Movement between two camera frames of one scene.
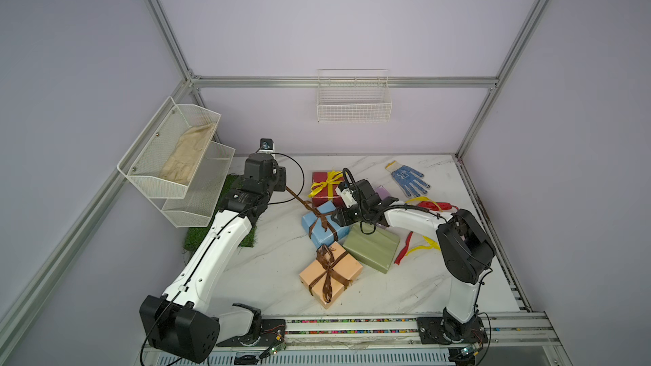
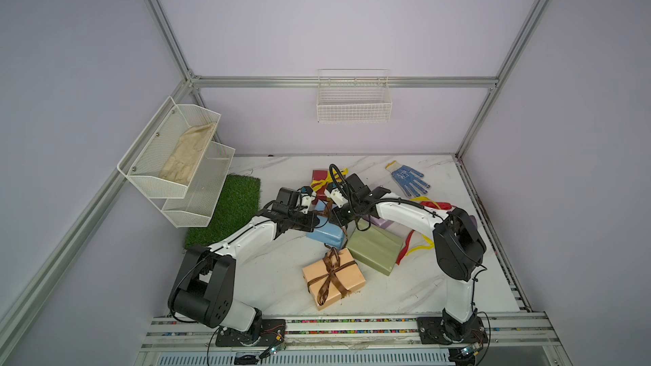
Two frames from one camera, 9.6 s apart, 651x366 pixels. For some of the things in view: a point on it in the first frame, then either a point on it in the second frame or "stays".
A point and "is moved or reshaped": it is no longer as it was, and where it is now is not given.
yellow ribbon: (435, 245) stays
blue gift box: (321, 228) stays
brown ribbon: (319, 216) is moved or reshaped
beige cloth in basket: (186, 153) stays
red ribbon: (429, 206) stays
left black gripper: (280, 176) → (312, 221)
